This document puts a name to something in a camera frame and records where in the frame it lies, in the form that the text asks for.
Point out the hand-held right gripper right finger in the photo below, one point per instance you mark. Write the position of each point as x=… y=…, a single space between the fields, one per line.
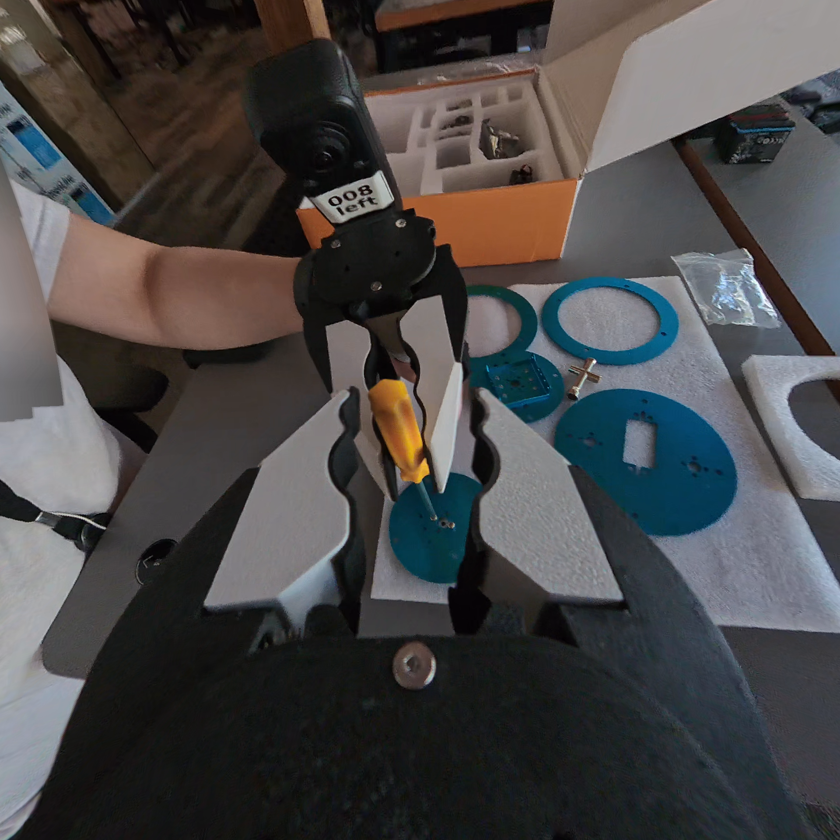
x=545 y=538

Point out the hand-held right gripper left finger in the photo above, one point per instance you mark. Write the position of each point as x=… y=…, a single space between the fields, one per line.
x=282 y=538

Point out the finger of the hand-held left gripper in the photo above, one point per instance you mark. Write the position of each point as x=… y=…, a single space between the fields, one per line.
x=444 y=420
x=348 y=355

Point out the small blue round plate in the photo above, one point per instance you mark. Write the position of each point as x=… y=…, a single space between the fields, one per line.
x=427 y=551

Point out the grey desk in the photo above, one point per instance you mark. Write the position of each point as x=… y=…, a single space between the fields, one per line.
x=236 y=420
x=788 y=210

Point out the round black desk grommet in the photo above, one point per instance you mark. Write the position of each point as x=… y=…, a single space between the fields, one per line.
x=155 y=565

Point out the wooden pillar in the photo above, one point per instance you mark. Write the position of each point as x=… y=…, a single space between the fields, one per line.
x=289 y=20

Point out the large blue round plate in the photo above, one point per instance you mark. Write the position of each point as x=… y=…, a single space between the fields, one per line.
x=683 y=492

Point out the metal cross wrench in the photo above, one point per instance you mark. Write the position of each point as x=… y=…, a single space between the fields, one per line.
x=583 y=378

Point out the brown wooden table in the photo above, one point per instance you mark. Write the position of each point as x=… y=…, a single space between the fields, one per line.
x=460 y=13

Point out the small metal parts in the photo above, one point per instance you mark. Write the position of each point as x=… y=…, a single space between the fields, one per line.
x=499 y=138

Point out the white foam sheet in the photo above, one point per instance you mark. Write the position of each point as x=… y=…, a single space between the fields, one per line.
x=735 y=578

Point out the orange cardboard box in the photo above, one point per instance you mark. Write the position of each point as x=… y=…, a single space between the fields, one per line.
x=499 y=223

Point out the white shirt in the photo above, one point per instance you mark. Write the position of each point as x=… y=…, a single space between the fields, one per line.
x=53 y=617

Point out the clear plastic bag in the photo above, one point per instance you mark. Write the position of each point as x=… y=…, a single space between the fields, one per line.
x=729 y=289

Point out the small black box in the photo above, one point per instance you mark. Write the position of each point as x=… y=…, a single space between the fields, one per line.
x=755 y=138

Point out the blue disc with bracket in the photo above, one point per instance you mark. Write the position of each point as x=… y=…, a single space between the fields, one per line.
x=538 y=394

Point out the white foam frame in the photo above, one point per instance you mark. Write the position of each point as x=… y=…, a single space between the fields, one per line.
x=775 y=420

